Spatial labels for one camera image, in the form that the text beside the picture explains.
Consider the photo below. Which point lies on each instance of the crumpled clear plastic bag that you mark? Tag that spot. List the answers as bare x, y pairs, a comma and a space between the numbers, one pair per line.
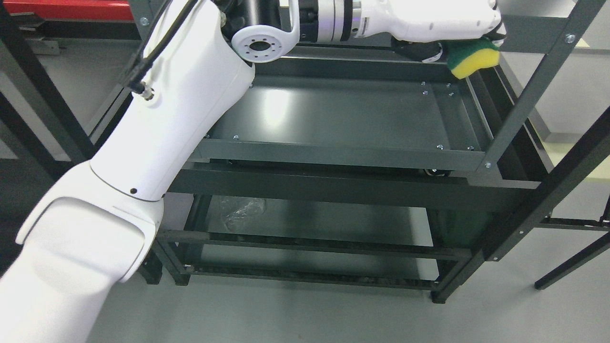
237, 212

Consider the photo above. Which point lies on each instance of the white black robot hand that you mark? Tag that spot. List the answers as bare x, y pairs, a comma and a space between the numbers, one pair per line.
430, 22

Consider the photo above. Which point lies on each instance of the black metal shelf rack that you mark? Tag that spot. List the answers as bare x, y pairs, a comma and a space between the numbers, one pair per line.
63, 97

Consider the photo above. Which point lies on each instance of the green yellow sponge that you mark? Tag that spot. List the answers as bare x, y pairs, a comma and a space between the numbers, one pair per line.
465, 57

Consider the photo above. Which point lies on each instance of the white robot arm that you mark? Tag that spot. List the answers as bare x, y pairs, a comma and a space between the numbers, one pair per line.
95, 226

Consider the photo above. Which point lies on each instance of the dark grey shelf cart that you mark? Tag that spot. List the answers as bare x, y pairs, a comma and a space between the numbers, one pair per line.
378, 169

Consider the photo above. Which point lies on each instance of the red bar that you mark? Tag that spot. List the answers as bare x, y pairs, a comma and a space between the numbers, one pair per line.
93, 10

